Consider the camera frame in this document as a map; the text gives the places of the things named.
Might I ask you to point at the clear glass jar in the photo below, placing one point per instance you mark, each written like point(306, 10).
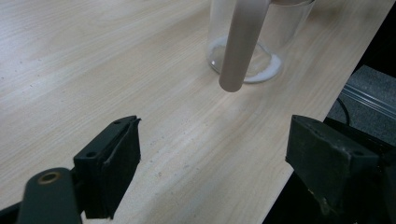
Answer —
point(280, 37)

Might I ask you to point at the metal floor rail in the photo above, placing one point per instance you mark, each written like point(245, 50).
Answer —
point(370, 98)

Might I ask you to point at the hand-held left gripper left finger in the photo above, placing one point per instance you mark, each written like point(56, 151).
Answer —
point(106, 174)

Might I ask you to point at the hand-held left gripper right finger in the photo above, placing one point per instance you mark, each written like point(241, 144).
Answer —
point(330, 161)

